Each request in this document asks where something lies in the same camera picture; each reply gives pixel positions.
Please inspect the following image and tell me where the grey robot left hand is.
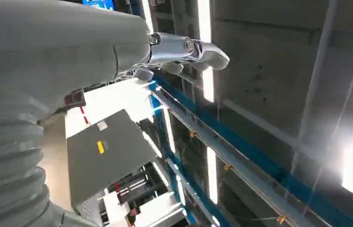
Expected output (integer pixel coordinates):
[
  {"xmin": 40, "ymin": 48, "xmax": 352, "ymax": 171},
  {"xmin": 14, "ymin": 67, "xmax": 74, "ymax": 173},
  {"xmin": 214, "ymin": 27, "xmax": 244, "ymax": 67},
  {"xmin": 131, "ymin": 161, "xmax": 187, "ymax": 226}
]
[{"xmin": 0, "ymin": 0, "xmax": 231, "ymax": 122}]

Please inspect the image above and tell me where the blue display screen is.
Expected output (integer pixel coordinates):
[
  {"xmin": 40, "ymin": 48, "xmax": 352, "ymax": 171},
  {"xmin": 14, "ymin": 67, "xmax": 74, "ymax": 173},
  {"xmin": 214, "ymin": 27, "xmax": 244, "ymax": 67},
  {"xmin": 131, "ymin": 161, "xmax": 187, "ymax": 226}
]
[{"xmin": 81, "ymin": 0, "xmax": 115, "ymax": 11}]

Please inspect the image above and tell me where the red and white striped tape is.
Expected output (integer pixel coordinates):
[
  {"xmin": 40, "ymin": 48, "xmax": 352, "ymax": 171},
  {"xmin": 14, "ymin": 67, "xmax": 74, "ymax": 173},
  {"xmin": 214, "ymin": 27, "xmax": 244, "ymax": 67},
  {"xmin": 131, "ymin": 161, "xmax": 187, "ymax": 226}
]
[{"xmin": 79, "ymin": 106, "xmax": 90, "ymax": 125}]

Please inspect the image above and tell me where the long ceiling light strip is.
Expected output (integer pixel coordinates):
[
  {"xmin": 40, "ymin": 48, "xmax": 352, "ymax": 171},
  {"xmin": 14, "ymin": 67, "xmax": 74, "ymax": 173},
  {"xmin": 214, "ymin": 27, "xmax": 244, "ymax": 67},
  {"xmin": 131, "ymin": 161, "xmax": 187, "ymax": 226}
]
[
  {"xmin": 163, "ymin": 107, "xmax": 176, "ymax": 154},
  {"xmin": 207, "ymin": 146, "xmax": 219, "ymax": 205},
  {"xmin": 175, "ymin": 175, "xmax": 186, "ymax": 207},
  {"xmin": 197, "ymin": 0, "xmax": 212, "ymax": 44},
  {"xmin": 141, "ymin": 0, "xmax": 155, "ymax": 33},
  {"xmin": 202, "ymin": 67, "xmax": 215, "ymax": 103}
]

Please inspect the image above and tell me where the grey metal cabinet with yellow label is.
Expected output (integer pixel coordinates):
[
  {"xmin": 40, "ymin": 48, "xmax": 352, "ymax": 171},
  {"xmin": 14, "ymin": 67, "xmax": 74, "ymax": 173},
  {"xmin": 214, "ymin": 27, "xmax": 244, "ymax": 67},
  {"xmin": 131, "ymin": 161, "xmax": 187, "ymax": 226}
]
[{"xmin": 66, "ymin": 109, "xmax": 158, "ymax": 208}]

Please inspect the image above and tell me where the ribbed grey left arm sleeve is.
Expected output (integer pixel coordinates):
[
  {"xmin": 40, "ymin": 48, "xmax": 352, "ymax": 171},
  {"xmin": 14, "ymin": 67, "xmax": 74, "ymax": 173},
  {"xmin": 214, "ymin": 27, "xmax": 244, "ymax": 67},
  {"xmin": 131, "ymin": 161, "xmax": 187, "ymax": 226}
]
[{"xmin": 0, "ymin": 113, "xmax": 99, "ymax": 227}]

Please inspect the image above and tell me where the blue overhead beam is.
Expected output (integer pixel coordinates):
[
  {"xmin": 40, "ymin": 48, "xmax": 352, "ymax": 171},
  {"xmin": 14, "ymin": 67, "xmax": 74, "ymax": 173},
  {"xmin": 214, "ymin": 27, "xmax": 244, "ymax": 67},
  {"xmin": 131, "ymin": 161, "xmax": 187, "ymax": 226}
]
[{"xmin": 147, "ymin": 75, "xmax": 353, "ymax": 227}]

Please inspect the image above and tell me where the grey ceiling pipe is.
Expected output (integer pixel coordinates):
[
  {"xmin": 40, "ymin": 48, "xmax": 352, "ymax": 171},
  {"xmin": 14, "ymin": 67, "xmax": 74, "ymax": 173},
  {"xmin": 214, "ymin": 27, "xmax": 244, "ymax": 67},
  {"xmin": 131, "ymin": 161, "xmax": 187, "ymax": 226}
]
[{"xmin": 289, "ymin": 0, "xmax": 344, "ymax": 176}]

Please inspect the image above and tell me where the white machine frame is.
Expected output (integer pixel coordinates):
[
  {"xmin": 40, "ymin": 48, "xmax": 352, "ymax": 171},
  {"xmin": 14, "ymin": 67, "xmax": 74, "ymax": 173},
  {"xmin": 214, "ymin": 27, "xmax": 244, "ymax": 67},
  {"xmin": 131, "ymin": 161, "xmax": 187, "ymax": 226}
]
[{"xmin": 102, "ymin": 190, "xmax": 189, "ymax": 227}]

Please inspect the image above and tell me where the grey overhead cable tray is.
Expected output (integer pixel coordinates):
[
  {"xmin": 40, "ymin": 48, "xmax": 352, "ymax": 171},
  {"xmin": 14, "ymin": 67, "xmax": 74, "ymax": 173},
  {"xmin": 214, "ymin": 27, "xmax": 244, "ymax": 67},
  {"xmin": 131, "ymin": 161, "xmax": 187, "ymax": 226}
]
[{"xmin": 151, "ymin": 89, "xmax": 316, "ymax": 227}]

